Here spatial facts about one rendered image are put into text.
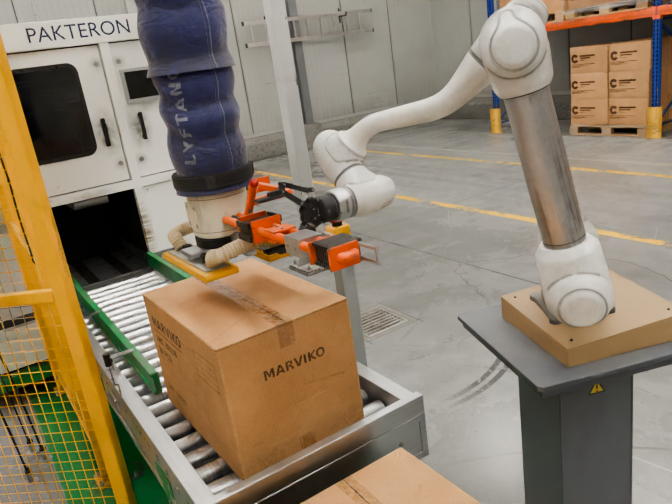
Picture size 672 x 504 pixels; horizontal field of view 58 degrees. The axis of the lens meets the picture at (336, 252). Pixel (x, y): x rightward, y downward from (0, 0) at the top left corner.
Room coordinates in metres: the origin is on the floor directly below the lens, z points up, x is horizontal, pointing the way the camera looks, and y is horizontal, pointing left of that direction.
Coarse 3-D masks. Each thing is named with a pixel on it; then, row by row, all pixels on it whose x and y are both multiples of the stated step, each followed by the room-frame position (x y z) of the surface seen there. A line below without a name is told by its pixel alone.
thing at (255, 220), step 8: (248, 216) 1.54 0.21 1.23; (256, 216) 1.56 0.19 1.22; (264, 216) 1.55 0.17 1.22; (272, 216) 1.50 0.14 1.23; (280, 216) 1.52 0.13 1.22; (240, 224) 1.50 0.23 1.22; (248, 224) 1.47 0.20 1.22; (256, 224) 1.47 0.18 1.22; (264, 224) 1.48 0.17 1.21; (280, 224) 1.50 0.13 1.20; (240, 232) 1.52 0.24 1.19; (248, 232) 1.49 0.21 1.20; (256, 232) 1.47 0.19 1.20; (248, 240) 1.47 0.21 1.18; (256, 240) 1.47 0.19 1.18; (264, 240) 1.48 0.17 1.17
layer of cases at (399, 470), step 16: (400, 448) 1.43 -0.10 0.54; (384, 464) 1.37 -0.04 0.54; (400, 464) 1.36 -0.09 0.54; (416, 464) 1.35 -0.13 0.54; (352, 480) 1.33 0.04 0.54; (368, 480) 1.32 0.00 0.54; (384, 480) 1.31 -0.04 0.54; (400, 480) 1.30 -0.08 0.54; (416, 480) 1.29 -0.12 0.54; (432, 480) 1.28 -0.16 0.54; (448, 480) 1.27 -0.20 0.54; (320, 496) 1.28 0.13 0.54; (336, 496) 1.28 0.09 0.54; (352, 496) 1.27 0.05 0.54; (368, 496) 1.26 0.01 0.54; (384, 496) 1.25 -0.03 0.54; (400, 496) 1.24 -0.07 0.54; (416, 496) 1.23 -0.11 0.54; (432, 496) 1.23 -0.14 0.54; (448, 496) 1.22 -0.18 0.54; (464, 496) 1.21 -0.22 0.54
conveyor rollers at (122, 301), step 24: (96, 288) 3.24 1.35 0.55; (120, 288) 3.20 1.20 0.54; (144, 288) 3.17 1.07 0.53; (120, 312) 2.84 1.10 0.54; (144, 312) 2.81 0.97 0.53; (96, 336) 2.54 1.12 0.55; (144, 336) 2.46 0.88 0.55; (120, 360) 2.30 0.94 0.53; (144, 384) 2.01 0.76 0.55; (168, 408) 1.85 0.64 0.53; (168, 432) 1.68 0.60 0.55; (192, 432) 1.71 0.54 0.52; (192, 456) 1.53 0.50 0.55; (216, 456) 1.56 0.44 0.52; (240, 480) 1.40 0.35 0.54
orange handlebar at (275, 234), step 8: (264, 184) 2.04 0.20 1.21; (272, 184) 2.01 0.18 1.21; (272, 200) 1.86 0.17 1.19; (224, 216) 1.65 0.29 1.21; (240, 216) 1.64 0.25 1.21; (232, 224) 1.59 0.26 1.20; (272, 224) 1.49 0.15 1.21; (288, 224) 1.45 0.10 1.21; (264, 232) 1.44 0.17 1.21; (272, 232) 1.40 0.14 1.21; (280, 232) 1.45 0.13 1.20; (288, 232) 1.41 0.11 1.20; (272, 240) 1.42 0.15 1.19; (280, 240) 1.37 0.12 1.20; (304, 248) 1.27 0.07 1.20; (344, 256) 1.17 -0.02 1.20; (352, 256) 1.17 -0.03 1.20
